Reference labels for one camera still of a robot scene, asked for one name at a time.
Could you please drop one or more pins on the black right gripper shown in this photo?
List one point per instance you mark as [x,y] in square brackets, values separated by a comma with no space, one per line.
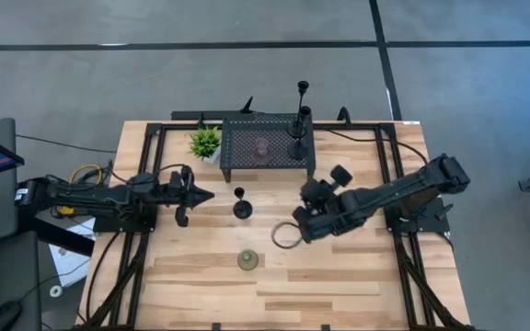
[320,220]

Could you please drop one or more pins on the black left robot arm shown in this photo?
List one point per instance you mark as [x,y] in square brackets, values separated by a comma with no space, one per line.
[108,197]

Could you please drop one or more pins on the white paper sheet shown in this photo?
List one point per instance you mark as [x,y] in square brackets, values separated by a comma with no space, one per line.
[69,262]

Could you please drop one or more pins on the black table frame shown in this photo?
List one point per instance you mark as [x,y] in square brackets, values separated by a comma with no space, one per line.
[177,125]

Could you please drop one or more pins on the black curved hook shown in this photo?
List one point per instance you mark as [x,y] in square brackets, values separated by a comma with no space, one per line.
[344,114]

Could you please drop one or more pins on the black desk leg bar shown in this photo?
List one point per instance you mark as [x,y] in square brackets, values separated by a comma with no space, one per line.
[62,236]

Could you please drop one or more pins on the tall black candlestick holder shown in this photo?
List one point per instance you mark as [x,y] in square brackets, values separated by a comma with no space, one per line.
[298,149]
[296,130]

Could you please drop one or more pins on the small green potted plant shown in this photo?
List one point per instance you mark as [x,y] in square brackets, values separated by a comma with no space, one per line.
[204,141]

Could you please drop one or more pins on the clear ribbed glass candle holder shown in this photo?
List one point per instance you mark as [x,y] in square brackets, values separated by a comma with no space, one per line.
[248,259]

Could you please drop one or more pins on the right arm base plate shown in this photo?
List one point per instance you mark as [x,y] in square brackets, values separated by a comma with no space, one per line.
[430,223]

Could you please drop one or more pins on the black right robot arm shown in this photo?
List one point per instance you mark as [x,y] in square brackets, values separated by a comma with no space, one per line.
[407,188]

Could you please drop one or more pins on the black computer mouse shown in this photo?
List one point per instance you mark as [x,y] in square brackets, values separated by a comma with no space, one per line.
[2,316]

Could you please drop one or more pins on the short black candlestick holder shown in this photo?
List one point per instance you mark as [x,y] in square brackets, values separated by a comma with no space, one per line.
[242,209]

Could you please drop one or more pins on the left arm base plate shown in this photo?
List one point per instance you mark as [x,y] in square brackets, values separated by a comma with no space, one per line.
[122,225]

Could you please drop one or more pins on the white tape roll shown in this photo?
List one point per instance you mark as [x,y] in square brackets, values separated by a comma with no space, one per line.
[55,290]

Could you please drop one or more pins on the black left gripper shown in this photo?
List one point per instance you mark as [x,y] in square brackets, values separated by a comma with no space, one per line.
[183,193]

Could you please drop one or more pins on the black perforated metal shelf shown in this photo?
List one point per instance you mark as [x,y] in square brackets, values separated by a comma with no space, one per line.
[242,147]

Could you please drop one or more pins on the black pointed bracket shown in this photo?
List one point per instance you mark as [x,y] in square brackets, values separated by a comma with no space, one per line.
[247,106]

